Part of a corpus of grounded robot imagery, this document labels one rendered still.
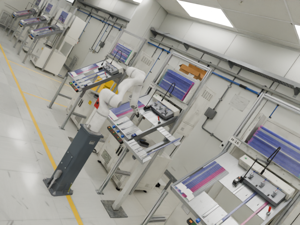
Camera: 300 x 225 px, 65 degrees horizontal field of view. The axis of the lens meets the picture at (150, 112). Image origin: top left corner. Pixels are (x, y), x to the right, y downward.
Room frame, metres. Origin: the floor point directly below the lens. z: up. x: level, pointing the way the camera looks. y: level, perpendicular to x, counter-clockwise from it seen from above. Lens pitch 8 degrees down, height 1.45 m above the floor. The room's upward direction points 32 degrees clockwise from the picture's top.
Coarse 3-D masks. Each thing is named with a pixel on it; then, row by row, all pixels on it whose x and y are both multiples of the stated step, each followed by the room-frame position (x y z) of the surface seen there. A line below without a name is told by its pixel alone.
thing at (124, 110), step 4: (124, 104) 3.14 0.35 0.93; (128, 104) 3.14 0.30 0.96; (140, 104) 3.14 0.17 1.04; (112, 108) 3.06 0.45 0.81; (116, 108) 3.06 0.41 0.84; (120, 108) 3.06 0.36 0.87; (124, 108) 3.06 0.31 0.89; (128, 108) 3.06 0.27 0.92; (140, 108) 3.06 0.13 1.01; (112, 112) 2.98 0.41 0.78; (116, 112) 2.98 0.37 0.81; (120, 112) 2.98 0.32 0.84; (124, 112) 2.98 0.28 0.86; (128, 112) 2.98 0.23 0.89; (132, 112) 2.98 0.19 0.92; (112, 116) 2.91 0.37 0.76; (116, 116) 2.91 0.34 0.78; (120, 116) 2.91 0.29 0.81; (124, 116) 2.91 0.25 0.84; (112, 120) 2.84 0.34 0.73; (116, 120) 2.86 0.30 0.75
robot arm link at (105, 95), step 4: (104, 88) 2.21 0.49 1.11; (100, 92) 2.18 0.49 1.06; (104, 92) 2.17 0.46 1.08; (108, 92) 2.17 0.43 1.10; (112, 92) 2.19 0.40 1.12; (100, 96) 2.16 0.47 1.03; (104, 96) 2.16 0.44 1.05; (108, 96) 2.15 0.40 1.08; (100, 100) 2.16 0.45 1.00; (104, 100) 2.17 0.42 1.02; (108, 100) 2.15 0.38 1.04; (100, 104) 2.16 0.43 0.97; (104, 104) 2.19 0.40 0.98; (100, 108) 2.15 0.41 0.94; (104, 108) 2.16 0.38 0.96; (100, 112) 2.15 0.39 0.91; (104, 112) 2.15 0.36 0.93; (108, 112) 2.18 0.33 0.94; (104, 116) 2.16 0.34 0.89
